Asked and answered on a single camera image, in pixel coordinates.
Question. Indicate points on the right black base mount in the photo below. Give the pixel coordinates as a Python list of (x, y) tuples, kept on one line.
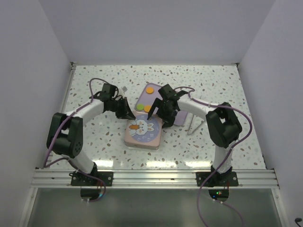
[(217, 180)]

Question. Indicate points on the orange round cookie top left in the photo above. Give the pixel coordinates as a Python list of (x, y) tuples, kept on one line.
[(149, 90)]

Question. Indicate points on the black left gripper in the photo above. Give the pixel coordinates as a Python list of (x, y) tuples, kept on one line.
[(126, 113)]

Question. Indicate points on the orange round cookie lower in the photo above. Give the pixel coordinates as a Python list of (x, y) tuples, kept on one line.
[(147, 108)]

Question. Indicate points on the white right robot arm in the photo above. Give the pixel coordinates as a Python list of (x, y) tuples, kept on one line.
[(223, 125)]

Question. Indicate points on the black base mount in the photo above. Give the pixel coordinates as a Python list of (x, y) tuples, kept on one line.
[(98, 178), (217, 180)]

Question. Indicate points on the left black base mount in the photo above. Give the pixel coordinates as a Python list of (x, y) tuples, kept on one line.
[(98, 178)]

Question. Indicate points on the orange round cookie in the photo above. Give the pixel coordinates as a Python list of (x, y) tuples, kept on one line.
[(149, 90), (147, 108)]

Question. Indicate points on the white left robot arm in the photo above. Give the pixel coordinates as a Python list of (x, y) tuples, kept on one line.
[(65, 137)]

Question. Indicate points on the lilac plastic tray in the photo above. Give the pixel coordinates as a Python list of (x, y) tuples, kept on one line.
[(148, 99)]

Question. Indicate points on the metal serving tongs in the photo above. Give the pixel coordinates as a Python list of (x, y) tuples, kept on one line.
[(195, 123)]

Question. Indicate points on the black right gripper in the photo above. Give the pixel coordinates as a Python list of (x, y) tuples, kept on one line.
[(169, 119)]

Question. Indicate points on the aluminium mounting rail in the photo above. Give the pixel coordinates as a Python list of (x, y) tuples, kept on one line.
[(160, 179)]

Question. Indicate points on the green round cookie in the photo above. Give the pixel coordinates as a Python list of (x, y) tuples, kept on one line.
[(140, 107)]

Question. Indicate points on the silver tin lid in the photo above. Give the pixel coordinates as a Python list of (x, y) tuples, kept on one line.
[(142, 132)]

